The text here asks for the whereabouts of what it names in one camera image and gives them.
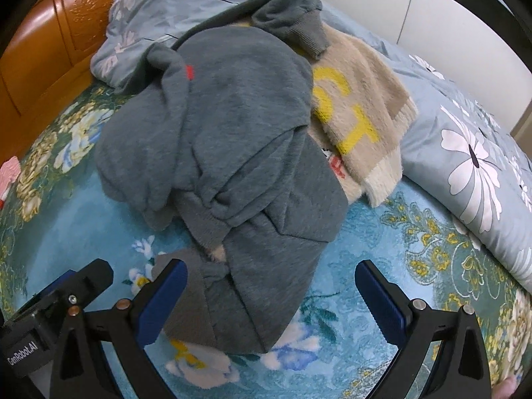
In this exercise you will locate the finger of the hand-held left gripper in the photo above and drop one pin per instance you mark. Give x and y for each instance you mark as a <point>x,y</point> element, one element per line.
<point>93,278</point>

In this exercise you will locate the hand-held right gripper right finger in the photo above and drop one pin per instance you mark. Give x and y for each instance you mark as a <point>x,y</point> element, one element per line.
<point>382,303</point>

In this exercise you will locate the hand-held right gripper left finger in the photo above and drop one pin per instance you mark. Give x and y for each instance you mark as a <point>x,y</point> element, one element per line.
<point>166,299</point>

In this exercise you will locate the grey sweater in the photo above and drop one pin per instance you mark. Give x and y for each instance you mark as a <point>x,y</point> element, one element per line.
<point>232,133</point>

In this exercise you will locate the teal floral blanket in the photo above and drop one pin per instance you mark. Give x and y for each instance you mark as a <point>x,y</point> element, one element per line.
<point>374,237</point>

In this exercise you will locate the beige sweater with yellow letters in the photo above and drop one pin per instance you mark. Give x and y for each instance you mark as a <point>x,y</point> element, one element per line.
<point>365,104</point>

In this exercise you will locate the light blue floral quilt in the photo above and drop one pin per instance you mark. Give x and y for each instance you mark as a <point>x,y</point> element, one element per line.
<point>449,104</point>

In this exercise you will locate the white and black wardrobe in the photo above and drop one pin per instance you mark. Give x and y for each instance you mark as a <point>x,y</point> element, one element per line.
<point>374,0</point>

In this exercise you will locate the wooden bed frame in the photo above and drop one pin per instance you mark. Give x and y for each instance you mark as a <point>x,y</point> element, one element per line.
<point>62,29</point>

